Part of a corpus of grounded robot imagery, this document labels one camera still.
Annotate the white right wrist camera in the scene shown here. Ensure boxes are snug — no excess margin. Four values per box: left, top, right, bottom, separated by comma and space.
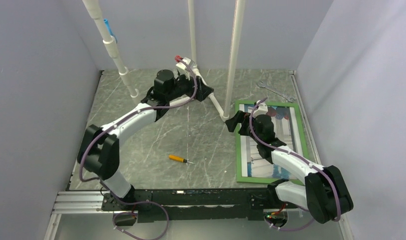
253, 100, 268, 118

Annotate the white PVC pipe stand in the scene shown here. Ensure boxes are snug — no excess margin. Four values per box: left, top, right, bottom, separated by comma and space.
82, 0, 247, 122

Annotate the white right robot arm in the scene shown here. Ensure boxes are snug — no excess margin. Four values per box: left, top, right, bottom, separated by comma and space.
225, 110, 354, 224

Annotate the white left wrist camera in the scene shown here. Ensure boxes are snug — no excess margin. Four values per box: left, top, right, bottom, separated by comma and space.
175, 55, 201, 78

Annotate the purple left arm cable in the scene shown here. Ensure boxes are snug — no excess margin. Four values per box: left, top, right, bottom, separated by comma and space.
78, 58, 198, 240

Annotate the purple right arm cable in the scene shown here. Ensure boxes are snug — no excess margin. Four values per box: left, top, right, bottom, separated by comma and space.
249, 96, 343, 233

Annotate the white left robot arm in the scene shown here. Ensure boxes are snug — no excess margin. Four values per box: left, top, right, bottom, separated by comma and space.
77, 69, 214, 210

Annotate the silver open-end wrench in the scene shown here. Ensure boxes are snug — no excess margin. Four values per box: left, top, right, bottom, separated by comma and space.
257, 80, 295, 103

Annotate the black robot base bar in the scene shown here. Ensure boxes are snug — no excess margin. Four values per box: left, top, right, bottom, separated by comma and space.
101, 187, 296, 223

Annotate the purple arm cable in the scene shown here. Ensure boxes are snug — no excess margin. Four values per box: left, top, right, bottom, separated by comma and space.
249, 96, 343, 233
78, 58, 198, 240

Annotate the blue plastic faucet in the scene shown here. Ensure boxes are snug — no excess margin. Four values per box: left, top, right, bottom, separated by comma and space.
104, 18, 118, 43

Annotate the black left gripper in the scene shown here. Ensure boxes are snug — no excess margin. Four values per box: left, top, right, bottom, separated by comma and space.
166, 70, 214, 102

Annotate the orange handled screwdriver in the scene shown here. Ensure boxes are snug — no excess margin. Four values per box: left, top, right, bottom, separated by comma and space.
168, 154, 194, 164

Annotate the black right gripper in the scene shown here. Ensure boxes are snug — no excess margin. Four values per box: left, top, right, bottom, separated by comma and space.
225, 110, 262, 144

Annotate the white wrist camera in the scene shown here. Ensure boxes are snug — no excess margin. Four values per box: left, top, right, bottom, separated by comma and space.
175, 55, 201, 78
253, 100, 268, 118

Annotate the green wooden photo frame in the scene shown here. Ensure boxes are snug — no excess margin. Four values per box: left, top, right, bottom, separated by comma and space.
234, 100, 309, 185

